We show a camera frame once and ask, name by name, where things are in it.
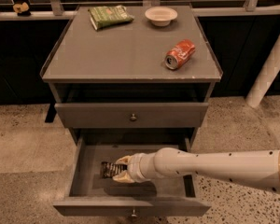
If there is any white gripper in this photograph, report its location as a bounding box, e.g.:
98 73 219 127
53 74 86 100
112 153 150 183

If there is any black rxbar chocolate bar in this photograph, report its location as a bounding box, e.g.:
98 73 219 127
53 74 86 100
100 161 127 179

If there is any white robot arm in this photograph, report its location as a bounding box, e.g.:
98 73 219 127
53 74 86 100
113 35 280 194

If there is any open grey middle drawer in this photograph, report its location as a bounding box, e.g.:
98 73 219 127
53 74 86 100
53 137 211 217

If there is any round top drawer knob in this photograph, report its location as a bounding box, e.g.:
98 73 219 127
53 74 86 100
130 114 137 122

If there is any grey top drawer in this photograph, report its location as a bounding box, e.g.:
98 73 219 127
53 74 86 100
55 103 208 128

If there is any grey drawer cabinet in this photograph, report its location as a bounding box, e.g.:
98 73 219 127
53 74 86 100
41 6 222 142

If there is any red soda can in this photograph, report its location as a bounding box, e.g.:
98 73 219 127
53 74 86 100
164 39 195 70

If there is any green chip bag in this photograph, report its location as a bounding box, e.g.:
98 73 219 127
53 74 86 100
88 5 134 30

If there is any white paper bowl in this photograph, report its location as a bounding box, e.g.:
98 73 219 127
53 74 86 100
145 7 177 27

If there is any small yellow black object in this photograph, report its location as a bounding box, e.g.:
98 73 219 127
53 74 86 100
13 1 31 16

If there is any metal window rail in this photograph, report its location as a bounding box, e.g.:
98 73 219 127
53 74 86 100
0 0 280 22

